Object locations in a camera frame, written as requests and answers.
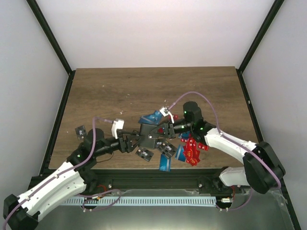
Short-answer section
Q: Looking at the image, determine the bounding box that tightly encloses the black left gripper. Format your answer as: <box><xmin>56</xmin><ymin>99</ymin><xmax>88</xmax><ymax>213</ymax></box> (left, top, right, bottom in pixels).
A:
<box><xmin>94</xmin><ymin>131</ymin><xmax>145</xmax><ymax>158</ymax></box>

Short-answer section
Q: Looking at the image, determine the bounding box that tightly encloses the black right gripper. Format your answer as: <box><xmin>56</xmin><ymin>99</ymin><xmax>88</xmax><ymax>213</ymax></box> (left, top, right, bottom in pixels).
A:
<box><xmin>151</xmin><ymin>118</ymin><xmax>193</xmax><ymax>138</ymax></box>

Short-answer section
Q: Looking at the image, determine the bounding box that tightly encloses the black leather card holder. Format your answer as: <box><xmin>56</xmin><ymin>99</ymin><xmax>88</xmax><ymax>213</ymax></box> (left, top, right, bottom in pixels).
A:
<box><xmin>139</xmin><ymin>124</ymin><xmax>157</xmax><ymax>150</ymax></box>

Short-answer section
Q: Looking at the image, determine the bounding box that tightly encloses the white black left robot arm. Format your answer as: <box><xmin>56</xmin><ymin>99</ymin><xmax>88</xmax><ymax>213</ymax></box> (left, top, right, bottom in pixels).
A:
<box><xmin>2</xmin><ymin>128</ymin><xmax>143</xmax><ymax>230</ymax></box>

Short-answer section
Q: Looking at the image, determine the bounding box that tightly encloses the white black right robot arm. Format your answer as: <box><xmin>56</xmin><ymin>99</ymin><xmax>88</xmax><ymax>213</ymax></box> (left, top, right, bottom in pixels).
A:
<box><xmin>158</xmin><ymin>101</ymin><xmax>285</xmax><ymax>194</ymax></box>

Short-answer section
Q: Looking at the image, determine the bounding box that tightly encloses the blue card top of pile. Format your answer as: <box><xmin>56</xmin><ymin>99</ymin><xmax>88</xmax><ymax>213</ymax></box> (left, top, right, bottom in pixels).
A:
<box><xmin>138</xmin><ymin>110</ymin><xmax>162</xmax><ymax>125</ymax></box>

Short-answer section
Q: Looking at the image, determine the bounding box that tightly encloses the blue card beside red cards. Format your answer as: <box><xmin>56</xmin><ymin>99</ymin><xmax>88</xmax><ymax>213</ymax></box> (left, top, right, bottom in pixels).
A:
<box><xmin>175</xmin><ymin>145</ymin><xmax>186</xmax><ymax>162</ymax></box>

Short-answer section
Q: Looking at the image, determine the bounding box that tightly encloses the blue card near table edge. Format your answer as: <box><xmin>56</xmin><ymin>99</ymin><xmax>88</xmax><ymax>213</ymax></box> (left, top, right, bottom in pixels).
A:
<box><xmin>159</xmin><ymin>155</ymin><xmax>171</xmax><ymax>172</ymax></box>

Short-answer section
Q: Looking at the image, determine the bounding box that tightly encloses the red VIP card front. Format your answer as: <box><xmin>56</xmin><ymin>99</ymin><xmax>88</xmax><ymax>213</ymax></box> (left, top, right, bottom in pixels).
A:
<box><xmin>183</xmin><ymin>146</ymin><xmax>200</xmax><ymax>166</ymax></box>

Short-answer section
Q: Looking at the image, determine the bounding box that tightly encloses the lone black VIP card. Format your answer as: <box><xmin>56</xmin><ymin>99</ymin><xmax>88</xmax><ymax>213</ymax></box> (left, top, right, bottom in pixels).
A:
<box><xmin>75</xmin><ymin>125</ymin><xmax>87</xmax><ymax>140</ymax></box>

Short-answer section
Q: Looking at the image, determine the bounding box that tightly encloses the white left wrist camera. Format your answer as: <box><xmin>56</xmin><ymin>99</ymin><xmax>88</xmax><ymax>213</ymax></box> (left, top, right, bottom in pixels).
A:
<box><xmin>111</xmin><ymin>118</ymin><xmax>125</xmax><ymax>139</ymax></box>

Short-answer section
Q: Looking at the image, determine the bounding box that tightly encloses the black front frame rail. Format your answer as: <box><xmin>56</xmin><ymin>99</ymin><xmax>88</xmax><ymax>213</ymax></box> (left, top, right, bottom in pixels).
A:
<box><xmin>31</xmin><ymin>167</ymin><xmax>283</xmax><ymax>192</ymax></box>

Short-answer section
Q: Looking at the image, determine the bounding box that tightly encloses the light blue slotted cable duct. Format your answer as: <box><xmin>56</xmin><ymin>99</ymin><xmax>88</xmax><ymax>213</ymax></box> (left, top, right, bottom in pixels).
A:
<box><xmin>63</xmin><ymin>196</ymin><xmax>216</xmax><ymax>207</ymax></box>

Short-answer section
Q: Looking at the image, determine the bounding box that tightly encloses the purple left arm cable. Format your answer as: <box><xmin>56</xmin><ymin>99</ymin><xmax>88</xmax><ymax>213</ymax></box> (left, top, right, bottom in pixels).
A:
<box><xmin>3</xmin><ymin>116</ymin><xmax>113</xmax><ymax>227</ymax></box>

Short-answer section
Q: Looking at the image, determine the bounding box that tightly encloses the black left frame post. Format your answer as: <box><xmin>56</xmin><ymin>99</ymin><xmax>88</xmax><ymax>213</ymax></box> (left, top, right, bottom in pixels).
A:
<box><xmin>25</xmin><ymin>0</ymin><xmax>73</xmax><ymax>75</ymax></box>

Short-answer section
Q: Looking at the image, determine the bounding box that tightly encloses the black aluminium frame post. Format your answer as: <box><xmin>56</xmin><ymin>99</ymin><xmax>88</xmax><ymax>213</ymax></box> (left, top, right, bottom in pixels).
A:
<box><xmin>238</xmin><ymin>0</ymin><xmax>285</xmax><ymax>72</ymax></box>

